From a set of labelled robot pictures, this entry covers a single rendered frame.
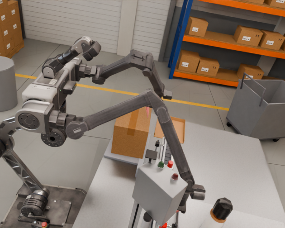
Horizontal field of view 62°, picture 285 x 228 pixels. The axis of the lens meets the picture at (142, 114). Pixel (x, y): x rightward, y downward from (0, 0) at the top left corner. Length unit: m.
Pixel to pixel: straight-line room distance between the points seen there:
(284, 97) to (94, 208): 3.36
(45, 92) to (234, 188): 1.42
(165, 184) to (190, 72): 4.17
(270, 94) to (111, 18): 3.38
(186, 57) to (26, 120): 4.02
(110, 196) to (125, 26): 4.19
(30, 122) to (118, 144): 0.78
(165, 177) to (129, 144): 0.85
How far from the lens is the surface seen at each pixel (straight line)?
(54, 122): 1.08
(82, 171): 2.78
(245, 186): 1.97
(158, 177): 0.89
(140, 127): 1.64
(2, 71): 3.38
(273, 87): 4.20
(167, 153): 1.85
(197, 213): 1.60
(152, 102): 1.00
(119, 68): 1.33
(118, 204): 1.57
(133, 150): 1.75
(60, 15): 5.63
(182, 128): 2.21
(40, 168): 2.86
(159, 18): 5.29
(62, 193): 2.34
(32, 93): 1.17
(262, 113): 3.39
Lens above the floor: 2.15
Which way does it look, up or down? 36 degrees down
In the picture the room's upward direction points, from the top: 11 degrees clockwise
